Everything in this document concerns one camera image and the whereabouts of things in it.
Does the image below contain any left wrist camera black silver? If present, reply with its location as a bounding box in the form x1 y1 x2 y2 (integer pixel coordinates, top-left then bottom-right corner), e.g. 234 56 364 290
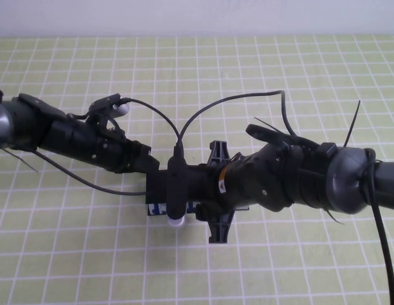
88 93 132 121

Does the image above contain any green white checked tablecloth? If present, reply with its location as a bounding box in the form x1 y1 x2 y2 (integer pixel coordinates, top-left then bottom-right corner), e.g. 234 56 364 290
0 34 394 305

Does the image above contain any right wrist camera black silver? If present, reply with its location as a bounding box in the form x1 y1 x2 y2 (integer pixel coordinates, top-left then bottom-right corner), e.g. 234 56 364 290
166 145 189 228

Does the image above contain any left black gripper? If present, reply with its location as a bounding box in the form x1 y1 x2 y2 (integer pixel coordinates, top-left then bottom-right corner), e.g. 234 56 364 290
95 128 160 175

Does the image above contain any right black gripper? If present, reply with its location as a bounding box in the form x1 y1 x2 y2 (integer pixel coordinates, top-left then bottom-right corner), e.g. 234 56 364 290
187 139 299 244

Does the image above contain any black glasses case printed side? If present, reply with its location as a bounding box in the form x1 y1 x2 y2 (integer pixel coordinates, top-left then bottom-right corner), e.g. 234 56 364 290
145 168 250 217

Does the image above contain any long black zip tie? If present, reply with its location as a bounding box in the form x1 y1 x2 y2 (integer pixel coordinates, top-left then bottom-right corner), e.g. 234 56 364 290
344 100 362 149

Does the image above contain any wrist camera black silver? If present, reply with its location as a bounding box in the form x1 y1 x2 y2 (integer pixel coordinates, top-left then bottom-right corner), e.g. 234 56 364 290
88 93 132 121
166 145 189 228

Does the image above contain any black zip tie tail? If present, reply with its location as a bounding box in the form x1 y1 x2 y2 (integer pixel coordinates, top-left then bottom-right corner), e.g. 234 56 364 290
323 208 346 227
254 116 282 133
3 147 39 174

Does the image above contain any left camera thin black cable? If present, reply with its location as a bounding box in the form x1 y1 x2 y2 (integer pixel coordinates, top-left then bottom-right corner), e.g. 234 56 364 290
34 97 182 196

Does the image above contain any right camera black cable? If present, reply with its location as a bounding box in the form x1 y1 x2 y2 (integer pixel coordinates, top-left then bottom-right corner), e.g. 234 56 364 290
177 90 394 305

